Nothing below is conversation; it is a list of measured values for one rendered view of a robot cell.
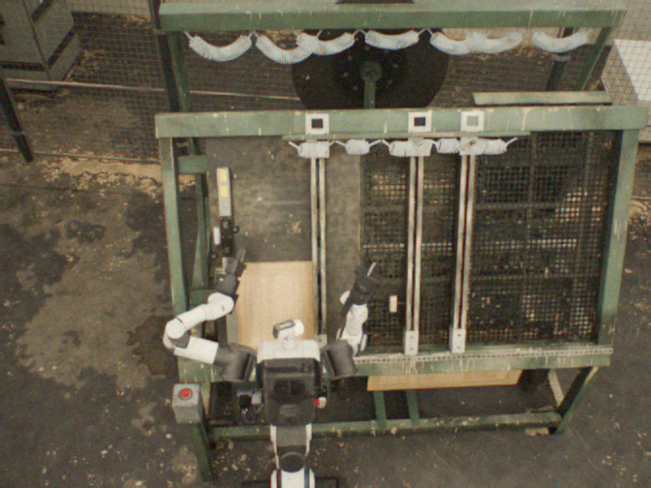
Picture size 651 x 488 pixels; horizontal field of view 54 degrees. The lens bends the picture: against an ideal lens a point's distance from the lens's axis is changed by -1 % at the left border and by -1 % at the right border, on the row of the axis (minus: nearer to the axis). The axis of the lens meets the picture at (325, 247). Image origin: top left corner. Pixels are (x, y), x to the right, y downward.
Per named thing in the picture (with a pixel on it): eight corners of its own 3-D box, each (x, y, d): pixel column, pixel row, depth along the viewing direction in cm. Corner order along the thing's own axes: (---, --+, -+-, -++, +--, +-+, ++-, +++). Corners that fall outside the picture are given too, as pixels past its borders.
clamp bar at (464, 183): (445, 347, 328) (456, 369, 305) (455, 109, 293) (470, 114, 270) (464, 346, 329) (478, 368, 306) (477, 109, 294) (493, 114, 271)
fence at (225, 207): (229, 355, 322) (229, 358, 319) (218, 167, 295) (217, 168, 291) (239, 354, 323) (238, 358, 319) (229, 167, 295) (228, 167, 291)
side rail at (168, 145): (180, 351, 327) (177, 361, 316) (162, 134, 295) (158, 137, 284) (193, 351, 327) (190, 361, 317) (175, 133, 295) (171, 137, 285)
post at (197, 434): (202, 482, 367) (184, 418, 312) (203, 472, 371) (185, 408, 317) (213, 481, 368) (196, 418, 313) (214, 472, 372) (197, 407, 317)
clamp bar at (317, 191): (309, 351, 324) (311, 375, 301) (304, 111, 290) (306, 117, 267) (329, 350, 325) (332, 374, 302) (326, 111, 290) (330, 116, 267)
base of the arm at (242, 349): (247, 381, 278) (249, 387, 267) (218, 374, 275) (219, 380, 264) (257, 348, 278) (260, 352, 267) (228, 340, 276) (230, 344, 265)
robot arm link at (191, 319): (195, 313, 283) (156, 333, 272) (198, 301, 275) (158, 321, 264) (208, 331, 280) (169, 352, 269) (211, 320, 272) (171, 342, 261)
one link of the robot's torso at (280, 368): (331, 436, 266) (331, 364, 252) (249, 440, 265) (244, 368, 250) (327, 392, 293) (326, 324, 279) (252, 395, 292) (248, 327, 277)
